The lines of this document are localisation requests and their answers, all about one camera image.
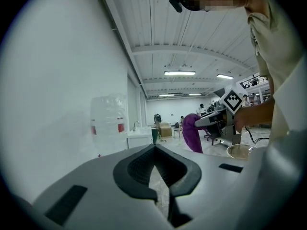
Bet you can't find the clear water jug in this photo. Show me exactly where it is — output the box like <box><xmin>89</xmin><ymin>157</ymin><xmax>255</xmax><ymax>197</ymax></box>
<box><xmin>90</xmin><ymin>93</ymin><xmax>128</xmax><ymax>157</ymax></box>

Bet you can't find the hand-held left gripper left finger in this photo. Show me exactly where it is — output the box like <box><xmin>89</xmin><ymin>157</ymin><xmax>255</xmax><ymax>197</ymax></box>
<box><xmin>112</xmin><ymin>144</ymin><xmax>158</xmax><ymax>200</ymax></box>

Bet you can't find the person's beige shirt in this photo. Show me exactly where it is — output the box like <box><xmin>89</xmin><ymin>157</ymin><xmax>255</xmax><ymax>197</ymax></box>
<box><xmin>247</xmin><ymin>6</ymin><xmax>304</xmax><ymax>143</ymax></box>

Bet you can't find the dark green bin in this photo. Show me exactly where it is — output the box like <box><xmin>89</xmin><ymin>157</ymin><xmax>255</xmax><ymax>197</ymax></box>
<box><xmin>151</xmin><ymin>127</ymin><xmax>160</xmax><ymax>145</ymax></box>

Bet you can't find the brown cardboard box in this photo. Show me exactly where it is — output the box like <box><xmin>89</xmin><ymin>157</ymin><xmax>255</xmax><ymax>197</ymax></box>
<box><xmin>159</xmin><ymin>123</ymin><xmax>173</xmax><ymax>138</ymax></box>

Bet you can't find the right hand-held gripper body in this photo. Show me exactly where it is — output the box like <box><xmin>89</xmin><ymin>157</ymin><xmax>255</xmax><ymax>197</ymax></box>
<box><xmin>194</xmin><ymin>88</ymin><xmax>243</xmax><ymax>146</ymax></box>

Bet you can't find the person's right forearm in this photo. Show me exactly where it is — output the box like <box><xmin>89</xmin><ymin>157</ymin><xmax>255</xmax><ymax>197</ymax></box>
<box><xmin>234</xmin><ymin>96</ymin><xmax>275</xmax><ymax>132</ymax></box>

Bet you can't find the black office chair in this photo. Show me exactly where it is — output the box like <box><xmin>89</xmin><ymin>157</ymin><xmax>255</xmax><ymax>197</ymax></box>
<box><xmin>203</xmin><ymin>128</ymin><xmax>219</xmax><ymax>146</ymax></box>

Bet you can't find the purple cloth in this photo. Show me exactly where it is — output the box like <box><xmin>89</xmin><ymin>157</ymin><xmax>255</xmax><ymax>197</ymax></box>
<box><xmin>181</xmin><ymin>113</ymin><xmax>209</xmax><ymax>154</ymax></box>

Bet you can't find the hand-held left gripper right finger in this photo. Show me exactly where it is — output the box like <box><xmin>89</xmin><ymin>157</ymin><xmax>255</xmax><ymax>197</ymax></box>
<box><xmin>155</xmin><ymin>144</ymin><xmax>201</xmax><ymax>228</ymax></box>

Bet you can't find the white vanity cabinet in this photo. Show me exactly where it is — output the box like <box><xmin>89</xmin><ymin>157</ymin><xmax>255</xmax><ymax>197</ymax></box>
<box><xmin>126</xmin><ymin>126</ymin><xmax>153</xmax><ymax>150</ymax></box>

